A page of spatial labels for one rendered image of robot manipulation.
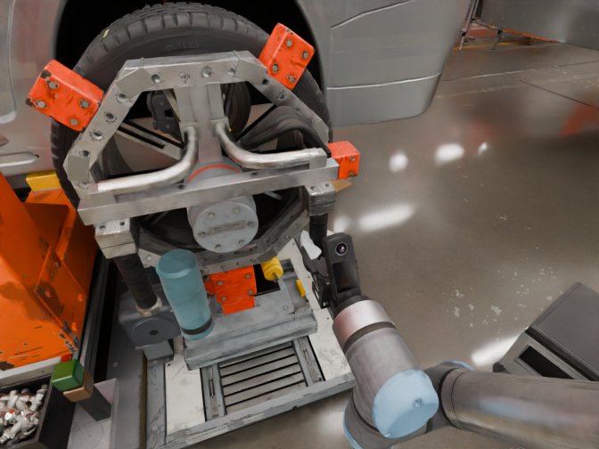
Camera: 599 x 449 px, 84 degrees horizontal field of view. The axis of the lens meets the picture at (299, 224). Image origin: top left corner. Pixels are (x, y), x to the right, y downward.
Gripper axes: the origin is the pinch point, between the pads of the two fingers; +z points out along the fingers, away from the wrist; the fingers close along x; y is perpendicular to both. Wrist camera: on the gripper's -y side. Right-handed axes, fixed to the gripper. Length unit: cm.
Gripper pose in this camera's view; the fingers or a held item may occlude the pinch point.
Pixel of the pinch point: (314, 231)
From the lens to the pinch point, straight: 68.5
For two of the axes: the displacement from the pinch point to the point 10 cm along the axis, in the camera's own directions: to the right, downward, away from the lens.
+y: 0.0, 7.7, 6.4
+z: -3.2, -6.1, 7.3
